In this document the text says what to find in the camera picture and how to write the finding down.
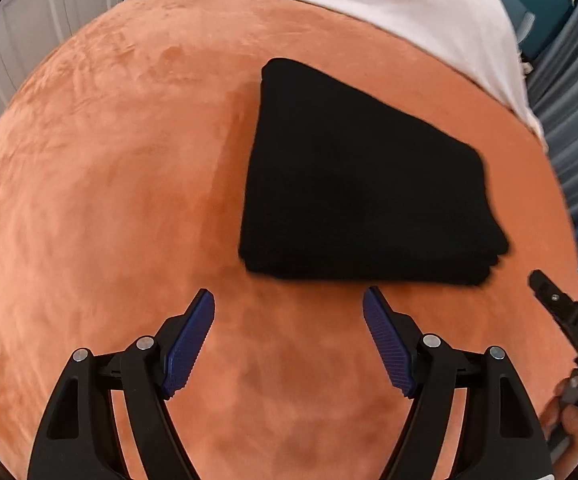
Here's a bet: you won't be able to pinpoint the white panelled door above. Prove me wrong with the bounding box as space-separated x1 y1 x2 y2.
0 0 126 108

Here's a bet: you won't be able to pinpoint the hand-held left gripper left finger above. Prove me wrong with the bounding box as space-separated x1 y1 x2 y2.
26 288 216 480

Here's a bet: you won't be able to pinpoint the black pants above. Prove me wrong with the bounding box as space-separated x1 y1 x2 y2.
238 57 511 289

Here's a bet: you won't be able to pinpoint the grey curtain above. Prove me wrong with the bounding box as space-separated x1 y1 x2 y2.
519 0 578 273

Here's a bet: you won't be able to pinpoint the orange blanket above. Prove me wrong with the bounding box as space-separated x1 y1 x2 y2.
0 0 578 480

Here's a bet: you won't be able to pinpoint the person's right hand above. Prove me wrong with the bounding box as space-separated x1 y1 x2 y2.
540 379 578 458

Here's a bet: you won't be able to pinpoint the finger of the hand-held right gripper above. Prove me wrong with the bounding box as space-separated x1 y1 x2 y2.
528 269 578 361

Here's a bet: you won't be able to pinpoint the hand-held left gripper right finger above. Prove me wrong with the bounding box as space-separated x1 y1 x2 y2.
363 286 552 480

